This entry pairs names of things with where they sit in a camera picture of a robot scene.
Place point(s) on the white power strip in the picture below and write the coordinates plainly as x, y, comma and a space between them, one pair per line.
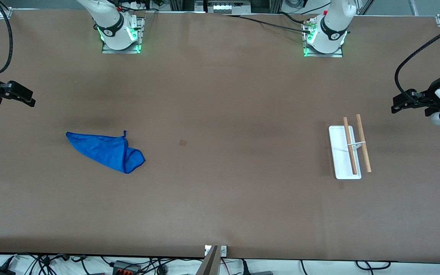
227, 7

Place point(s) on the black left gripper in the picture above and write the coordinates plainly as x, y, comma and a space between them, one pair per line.
431, 93

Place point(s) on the white metal camera bracket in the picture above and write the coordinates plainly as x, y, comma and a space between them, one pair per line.
224, 251

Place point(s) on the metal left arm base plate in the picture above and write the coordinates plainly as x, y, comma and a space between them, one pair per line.
337, 55

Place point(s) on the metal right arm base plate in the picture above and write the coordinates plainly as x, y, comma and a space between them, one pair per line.
107, 50

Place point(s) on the blue microfibre towel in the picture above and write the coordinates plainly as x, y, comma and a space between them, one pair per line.
107, 151

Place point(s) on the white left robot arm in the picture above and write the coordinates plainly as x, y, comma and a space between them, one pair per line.
330, 23

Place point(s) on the black and orange connector box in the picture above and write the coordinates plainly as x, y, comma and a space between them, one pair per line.
126, 267

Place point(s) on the brown camera post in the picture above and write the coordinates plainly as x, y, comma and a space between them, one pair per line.
209, 265

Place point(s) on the white rack with wooden bars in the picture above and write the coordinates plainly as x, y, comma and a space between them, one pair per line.
342, 160

